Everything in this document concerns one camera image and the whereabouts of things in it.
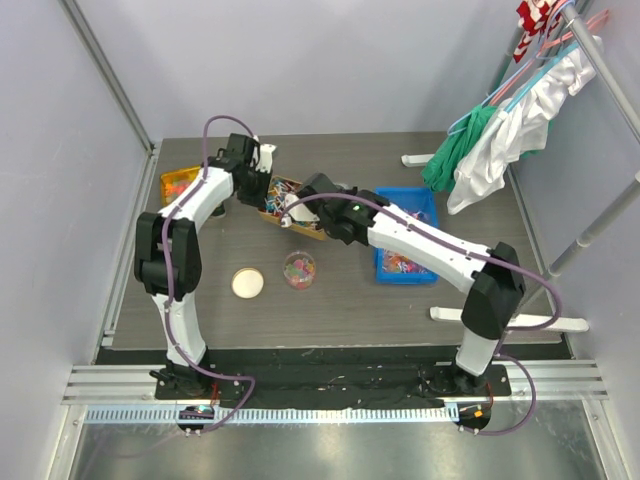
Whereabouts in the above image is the gold tin of lollipops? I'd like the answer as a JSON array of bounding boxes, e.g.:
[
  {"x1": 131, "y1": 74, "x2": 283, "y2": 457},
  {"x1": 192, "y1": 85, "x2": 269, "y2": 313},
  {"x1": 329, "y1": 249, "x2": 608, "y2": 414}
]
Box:
[{"x1": 257, "y1": 172, "x2": 329, "y2": 242}]

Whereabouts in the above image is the clear plastic jar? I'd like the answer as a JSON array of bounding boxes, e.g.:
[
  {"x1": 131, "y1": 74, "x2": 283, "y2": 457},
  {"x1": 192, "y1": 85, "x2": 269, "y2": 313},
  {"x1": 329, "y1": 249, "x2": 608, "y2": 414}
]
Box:
[{"x1": 283, "y1": 251, "x2": 317, "y2": 290}]

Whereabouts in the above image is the gold tin of star candies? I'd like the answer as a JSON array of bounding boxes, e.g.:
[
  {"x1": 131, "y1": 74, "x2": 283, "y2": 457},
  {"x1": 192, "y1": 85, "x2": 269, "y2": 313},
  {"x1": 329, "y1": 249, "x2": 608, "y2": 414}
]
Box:
[{"x1": 159, "y1": 167, "x2": 233, "y2": 224}]

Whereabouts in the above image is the beige jar lid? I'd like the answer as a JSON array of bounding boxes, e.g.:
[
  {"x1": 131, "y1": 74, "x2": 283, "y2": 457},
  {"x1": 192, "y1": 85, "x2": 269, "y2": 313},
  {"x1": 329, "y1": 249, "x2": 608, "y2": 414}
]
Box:
[{"x1": 231, "y1": 268, "x2": 265, "y2": 299}]

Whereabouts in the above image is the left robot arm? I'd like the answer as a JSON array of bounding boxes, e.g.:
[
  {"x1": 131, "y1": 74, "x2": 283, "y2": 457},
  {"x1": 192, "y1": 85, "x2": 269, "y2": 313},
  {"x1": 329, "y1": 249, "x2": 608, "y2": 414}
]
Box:
[{"x1": 134, "y1": 134, "x2": 276, "y2": 399}]

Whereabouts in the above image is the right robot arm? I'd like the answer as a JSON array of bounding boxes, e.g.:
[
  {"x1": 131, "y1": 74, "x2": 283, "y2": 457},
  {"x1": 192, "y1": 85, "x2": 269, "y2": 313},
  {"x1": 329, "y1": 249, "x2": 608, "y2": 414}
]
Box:
[{"x1": 282, "y1": 173, "x2": 525, "y2": 395}]

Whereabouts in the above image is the blue plastic bin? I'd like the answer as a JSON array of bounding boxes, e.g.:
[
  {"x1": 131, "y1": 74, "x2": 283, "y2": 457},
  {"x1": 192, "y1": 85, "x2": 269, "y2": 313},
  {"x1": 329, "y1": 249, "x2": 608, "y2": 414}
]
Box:
[{"x1": 373, "y1": 186, "x2": 439, "y2": 286}]

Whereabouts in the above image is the green garment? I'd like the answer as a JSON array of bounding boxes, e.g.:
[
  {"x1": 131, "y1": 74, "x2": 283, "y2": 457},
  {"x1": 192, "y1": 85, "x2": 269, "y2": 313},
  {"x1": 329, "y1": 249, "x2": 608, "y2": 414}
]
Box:
[{"x1": 421, "y1": 105, "x2": 497, "y2": 193}]

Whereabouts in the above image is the red white garment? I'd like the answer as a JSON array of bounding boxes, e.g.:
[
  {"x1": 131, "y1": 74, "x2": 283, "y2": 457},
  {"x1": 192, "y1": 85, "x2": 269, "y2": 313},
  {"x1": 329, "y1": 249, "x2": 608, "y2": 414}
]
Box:
[{"x1": 512, "y1": 0, "x2": 571, "y2": 64}]

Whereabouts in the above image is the white clothes rack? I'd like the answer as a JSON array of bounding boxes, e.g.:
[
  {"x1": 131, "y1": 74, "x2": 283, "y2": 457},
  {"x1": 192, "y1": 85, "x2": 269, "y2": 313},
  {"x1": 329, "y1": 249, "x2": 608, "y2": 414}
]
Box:
[{"x1": 400, "y1": 0, "x2": 640, "y2": 334}]

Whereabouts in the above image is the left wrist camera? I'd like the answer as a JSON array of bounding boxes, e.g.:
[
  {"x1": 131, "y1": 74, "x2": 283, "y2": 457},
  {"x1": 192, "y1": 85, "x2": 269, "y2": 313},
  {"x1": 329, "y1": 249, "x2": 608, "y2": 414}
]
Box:
[{"x1": 253, "y1": 135, "x2": 277, "y2": 174}]

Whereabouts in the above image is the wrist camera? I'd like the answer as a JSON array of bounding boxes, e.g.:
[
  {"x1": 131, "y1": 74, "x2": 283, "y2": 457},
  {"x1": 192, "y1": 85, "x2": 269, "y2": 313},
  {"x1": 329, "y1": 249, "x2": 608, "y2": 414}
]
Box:
[
  {"x1": 280, "y1": 193, "x2": 319, "y2": 228},
  {"x1": 253, "y1": 135, "x2": 277, "y2": 174}
]

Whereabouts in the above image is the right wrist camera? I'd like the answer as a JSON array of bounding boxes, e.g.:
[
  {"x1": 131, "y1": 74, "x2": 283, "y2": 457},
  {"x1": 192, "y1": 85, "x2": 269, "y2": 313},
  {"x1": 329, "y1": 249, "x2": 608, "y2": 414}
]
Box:
[{"x1": 280, "y1": 193, "x2": 319, "y2": 228}]

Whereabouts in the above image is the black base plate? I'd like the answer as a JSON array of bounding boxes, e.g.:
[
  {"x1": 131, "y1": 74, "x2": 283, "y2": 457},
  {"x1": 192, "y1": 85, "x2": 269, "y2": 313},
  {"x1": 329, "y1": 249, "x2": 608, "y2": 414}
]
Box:
[{"x1": 96, "y1": 340, "x2": 573, "y2": 398}]

